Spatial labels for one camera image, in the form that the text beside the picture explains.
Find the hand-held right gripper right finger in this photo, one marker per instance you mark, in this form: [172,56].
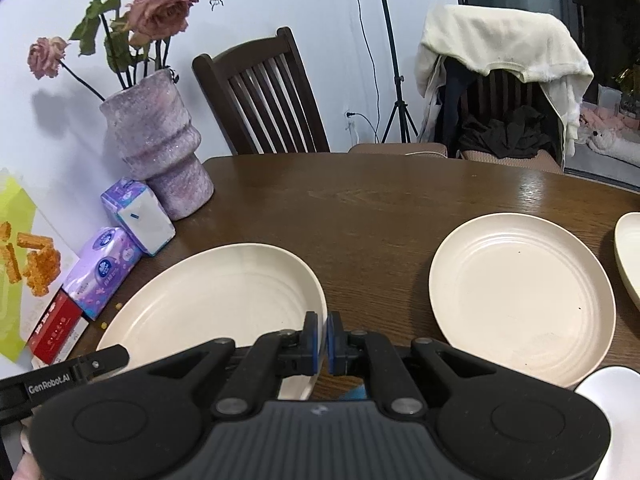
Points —
[334,347]

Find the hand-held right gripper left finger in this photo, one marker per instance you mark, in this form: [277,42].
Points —
[311,347]

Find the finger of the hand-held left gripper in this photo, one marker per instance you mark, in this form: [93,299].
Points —
[102,360]

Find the cream plate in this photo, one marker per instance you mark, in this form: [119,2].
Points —
[215,300]
[520,290]
[631,255]

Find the white bowl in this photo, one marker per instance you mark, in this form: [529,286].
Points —
[617,390]

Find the person's left hand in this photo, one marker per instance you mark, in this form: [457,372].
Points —
[26,442]

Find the red box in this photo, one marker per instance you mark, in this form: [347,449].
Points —
[55,330]

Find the scattered yellow snack pieces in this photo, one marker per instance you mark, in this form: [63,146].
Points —
[118,305]

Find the purple floral tissue pack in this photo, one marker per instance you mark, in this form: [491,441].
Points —
[100,275]

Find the yellow-green snack box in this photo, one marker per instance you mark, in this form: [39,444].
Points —
[20,240]

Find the white and purple tissue pack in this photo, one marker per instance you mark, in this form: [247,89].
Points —
[145,220]

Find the brown cushioned chair seat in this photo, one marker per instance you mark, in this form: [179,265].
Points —
[395,149]

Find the purple textured vase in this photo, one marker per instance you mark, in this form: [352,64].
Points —
[155,150]

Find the dark wooden slat chair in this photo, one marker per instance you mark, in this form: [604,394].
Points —
[260,95]

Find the dark clothes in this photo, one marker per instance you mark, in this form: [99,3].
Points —
[505,135]

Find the black light stand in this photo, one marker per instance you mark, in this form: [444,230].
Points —
[395,60]

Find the clothes-draped wooden chair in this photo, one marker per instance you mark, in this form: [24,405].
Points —
[505,95]

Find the white plush toy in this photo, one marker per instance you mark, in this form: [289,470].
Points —
[610,140]

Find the chair with cream garment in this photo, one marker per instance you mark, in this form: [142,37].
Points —
[500,35]

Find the bunch of dried pink roses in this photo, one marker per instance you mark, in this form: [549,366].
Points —
[155,10]

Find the pink cloth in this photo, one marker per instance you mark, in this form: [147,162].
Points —
[605,117]

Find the white wall outlet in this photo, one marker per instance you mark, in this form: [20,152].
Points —
[350,125]

